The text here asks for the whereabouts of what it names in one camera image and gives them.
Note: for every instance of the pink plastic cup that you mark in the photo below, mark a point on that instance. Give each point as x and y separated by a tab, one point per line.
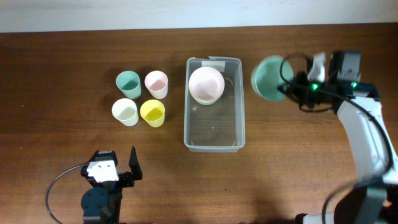
157	84

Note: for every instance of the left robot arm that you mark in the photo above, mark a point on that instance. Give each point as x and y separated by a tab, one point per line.
102	203

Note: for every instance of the white plastic cup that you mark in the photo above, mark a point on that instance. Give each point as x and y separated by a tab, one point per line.
125	111

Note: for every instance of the white plastic bowl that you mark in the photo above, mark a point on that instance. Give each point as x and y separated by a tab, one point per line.
206	102

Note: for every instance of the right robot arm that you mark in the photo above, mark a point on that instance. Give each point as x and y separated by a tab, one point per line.
372	197

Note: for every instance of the yellow plastic bowl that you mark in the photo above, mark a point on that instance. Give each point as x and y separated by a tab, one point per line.
196	98

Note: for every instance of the green plastic cup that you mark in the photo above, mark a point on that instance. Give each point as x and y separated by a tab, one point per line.
129	83

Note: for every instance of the yellow plastic cup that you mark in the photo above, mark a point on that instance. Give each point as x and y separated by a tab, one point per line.
153	112

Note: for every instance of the green plastic bowl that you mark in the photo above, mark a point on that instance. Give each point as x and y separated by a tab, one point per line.
265	78

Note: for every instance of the pink plastic bowl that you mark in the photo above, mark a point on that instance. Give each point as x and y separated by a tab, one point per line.
206	83

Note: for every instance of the clear plastic storage container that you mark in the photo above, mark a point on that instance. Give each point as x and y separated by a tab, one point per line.
218	127

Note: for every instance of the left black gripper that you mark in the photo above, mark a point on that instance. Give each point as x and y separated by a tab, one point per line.
127	178

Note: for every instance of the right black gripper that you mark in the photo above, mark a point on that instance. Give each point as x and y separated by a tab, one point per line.
294	88

